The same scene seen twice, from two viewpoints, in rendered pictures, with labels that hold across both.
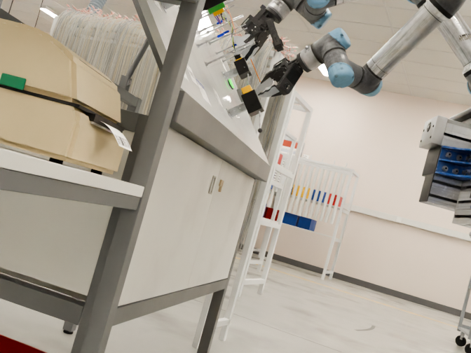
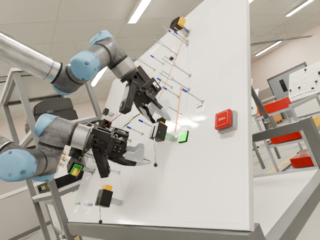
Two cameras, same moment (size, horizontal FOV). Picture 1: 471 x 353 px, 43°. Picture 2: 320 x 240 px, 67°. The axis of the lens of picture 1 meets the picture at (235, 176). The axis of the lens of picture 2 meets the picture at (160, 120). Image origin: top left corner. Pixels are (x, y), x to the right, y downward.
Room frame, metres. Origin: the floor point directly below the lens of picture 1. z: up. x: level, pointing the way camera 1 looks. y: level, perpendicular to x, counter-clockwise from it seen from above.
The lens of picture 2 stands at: (2.55, -0.61, 1.11)
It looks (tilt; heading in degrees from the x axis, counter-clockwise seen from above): 5 degrees up; 125
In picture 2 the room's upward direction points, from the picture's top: 21 degrees counter-clockwise
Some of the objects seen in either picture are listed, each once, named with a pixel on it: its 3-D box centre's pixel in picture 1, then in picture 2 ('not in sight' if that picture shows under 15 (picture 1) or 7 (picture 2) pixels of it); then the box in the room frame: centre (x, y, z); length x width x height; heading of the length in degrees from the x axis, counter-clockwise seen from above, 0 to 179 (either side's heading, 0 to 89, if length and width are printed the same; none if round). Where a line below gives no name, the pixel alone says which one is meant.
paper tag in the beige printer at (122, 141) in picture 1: (115, 136); not in sight; (0.95, 0.20, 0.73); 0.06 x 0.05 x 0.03; 170
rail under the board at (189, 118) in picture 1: (230, 149); (124, 231); (1.75, 0.04, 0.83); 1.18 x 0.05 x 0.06; 167
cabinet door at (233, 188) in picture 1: (224, 225); not in sight; (2.02, -0.01, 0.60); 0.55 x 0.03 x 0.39; 167
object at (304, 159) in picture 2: not in sight; (301, 134); (2.06, 3.09, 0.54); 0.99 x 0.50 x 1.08; 73
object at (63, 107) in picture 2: not in sight; (49, 116); (0.98, 0.37, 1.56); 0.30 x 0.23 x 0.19; 79
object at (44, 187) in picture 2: not in sight; (67, 179); (0.94, 0.38, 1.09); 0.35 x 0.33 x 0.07; 167
